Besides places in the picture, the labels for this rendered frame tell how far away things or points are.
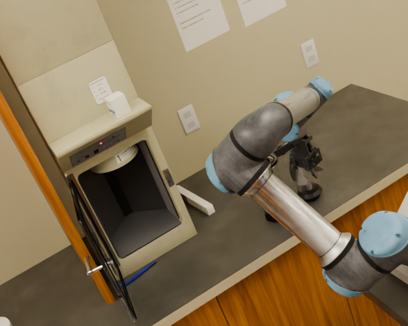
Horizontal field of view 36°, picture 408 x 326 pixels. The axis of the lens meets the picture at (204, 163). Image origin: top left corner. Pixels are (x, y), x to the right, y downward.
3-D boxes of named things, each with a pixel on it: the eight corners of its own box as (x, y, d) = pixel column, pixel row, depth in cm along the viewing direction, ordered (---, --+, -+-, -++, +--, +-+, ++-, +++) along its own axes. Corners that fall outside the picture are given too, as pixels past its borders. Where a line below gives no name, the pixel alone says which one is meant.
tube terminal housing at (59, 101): (99, 249, 238) (2, 71, 202) (171, 207, 246) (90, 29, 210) (120, 281, 216) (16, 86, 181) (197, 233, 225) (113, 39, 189)
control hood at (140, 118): (61, 171, 195) (46, 144, 190) (150, 123, 203) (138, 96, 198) (70, 183, 185) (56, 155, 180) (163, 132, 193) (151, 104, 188)
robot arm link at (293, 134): (291, 109, 185) (293, 93, 194) (268, 134, 191) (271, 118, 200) (311, 124, 186) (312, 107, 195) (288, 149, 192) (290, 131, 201)
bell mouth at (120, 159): (83, 162, 217) (77, 149, 215) (127, 139, 222) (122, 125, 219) (98, 179, 202) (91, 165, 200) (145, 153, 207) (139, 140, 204)
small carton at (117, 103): (111, 114, 192) (103, 97, 190) (125, 107, 194) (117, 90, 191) (117, 118, 188) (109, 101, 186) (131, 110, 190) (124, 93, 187)
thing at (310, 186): (309, 186, 226) (304, 171, 223) (329, 191, 219) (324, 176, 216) (293, 200, 222) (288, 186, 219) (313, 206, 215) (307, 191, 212)
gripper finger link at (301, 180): (306, 196, 210) (305, 171, 208) (293, 193, 215) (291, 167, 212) (311, 195, 212) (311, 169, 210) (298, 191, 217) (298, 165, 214)
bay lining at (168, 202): (98, 231, 235) (57, 153, 218) (157, 197, 241) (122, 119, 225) (119, 259, 214) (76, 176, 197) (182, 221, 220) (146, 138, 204)
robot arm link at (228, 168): (394, 280, 152) (226, 134, 152) (352, 312, 160) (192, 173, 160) (397, 255, 162) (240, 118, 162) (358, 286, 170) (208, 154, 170)
